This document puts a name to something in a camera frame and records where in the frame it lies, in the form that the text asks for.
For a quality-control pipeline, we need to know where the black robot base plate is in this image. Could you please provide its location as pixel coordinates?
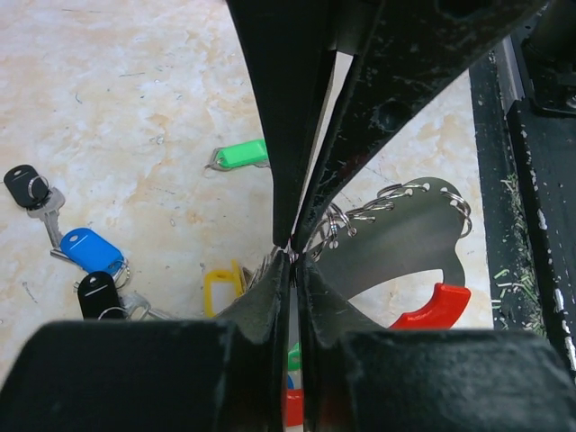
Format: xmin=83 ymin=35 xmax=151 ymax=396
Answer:
xmin=470 ymin=36 xmax=575 ymax=372

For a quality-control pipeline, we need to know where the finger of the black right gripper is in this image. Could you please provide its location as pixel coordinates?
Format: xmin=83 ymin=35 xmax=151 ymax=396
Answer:
xmin=292 ymin=1 xmax=543 ymax=250
xmin=228 ymin=0 xmax=341 ymax=246

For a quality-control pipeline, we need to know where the red-handled metal key organizer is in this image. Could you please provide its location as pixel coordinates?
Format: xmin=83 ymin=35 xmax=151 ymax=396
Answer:
xmin=245 ymin=176 xmax=473 ymax=427

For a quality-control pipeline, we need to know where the key with blue tag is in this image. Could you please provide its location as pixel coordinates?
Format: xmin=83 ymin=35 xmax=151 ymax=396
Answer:
xmin=49 ymin=228 xmax=128 ymax=280

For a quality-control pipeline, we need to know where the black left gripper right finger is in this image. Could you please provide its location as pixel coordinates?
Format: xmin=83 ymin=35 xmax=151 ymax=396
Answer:
xmin=296 ymin=258 xmax=575 ymax=431

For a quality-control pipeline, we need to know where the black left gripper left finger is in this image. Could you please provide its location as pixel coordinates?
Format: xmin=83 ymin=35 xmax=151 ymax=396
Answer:
xmin=1 ymin=252 xmax=291 ymax=431

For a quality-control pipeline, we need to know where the key with green tag on ring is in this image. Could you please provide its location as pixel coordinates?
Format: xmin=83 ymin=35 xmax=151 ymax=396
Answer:
xmin=287 ymin=343 xmax=301 ymax=372

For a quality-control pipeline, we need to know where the key with yellow tag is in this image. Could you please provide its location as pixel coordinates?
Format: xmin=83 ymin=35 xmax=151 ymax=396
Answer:
xmin=203 ymin=260 xmax=247 ymax=318

